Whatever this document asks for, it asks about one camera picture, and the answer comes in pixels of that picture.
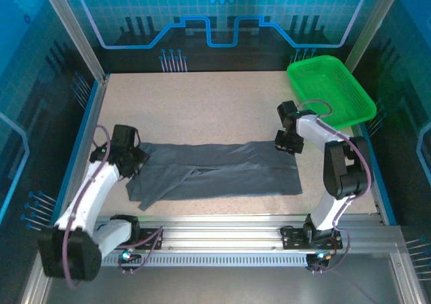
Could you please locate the grey t-shirt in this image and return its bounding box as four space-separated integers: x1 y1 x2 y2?
125 140 303 212

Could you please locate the blue table edge strip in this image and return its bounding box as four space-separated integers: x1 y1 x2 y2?
357 123 398 226
50 73 112 226

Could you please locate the green plastic basket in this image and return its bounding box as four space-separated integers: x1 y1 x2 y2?
286 55 377 131

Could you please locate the left controller with indicator lights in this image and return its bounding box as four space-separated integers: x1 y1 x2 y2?
118 249 142 263

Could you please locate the controller with indicator lights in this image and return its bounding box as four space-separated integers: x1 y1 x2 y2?
306 251 333 268
118 249 142 263

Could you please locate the right controller with indicator lights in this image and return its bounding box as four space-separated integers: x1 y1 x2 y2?
306 251 333 268

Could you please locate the grey metal panel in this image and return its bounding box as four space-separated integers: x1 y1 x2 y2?
43 266 405 304

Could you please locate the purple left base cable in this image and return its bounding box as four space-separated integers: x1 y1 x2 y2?
117 228 164 275

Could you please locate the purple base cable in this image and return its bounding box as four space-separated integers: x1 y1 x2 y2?
117 228 164 275
308 231 352 274

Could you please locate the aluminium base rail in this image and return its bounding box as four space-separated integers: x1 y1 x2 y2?
94 214 401 251

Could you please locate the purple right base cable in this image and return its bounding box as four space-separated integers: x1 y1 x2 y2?
308 231 352 274

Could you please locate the slotted metal cable tray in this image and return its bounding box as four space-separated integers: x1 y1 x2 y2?
100 252 312 268

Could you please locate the aluminium frame post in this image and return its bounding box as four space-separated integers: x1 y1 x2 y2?
37 0 110 84
343 0 410 73

